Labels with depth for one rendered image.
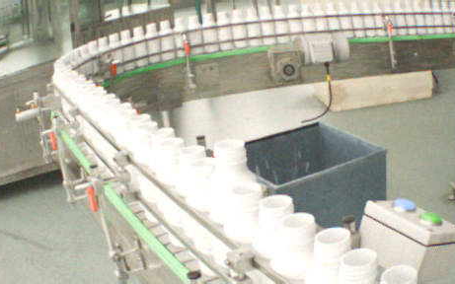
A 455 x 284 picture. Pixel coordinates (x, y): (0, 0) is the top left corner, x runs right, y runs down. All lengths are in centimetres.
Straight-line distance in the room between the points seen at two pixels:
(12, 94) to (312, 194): 304
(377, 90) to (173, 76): 296
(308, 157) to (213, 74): 96
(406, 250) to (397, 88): 466
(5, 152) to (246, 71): 214
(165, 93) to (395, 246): 192
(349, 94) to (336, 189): 381
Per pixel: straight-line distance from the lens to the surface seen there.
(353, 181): 142
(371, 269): 55
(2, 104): 414
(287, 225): 66
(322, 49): 248
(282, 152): 165
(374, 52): 273
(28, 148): 422
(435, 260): 72
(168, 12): 638
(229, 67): 258
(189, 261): 94
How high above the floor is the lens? 145
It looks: 18 degrees down
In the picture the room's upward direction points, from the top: 8 degrees counter-clockwise
